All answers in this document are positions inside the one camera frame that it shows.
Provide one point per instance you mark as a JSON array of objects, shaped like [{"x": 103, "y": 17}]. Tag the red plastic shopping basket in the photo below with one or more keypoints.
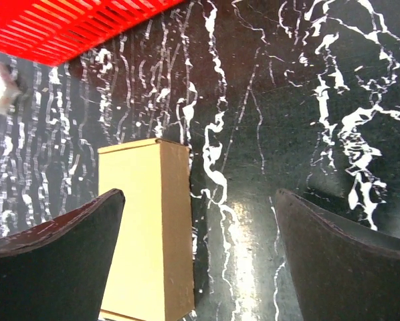
[{"x": 53, "y": 32}]

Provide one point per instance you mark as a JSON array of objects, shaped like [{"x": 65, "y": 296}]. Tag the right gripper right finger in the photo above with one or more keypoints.
[{"x": 340, "y": 269}]

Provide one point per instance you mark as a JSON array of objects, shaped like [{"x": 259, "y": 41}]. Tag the brown cardboard box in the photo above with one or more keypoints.
[{"x": 151, "y": 275}]

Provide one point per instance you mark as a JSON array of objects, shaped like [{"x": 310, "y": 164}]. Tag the small pink card box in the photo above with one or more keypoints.
[{"x": 1, "y": 88}]

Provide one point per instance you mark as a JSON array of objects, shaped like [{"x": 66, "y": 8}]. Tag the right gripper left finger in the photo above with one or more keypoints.
[{"x": 58, "y": 270}]

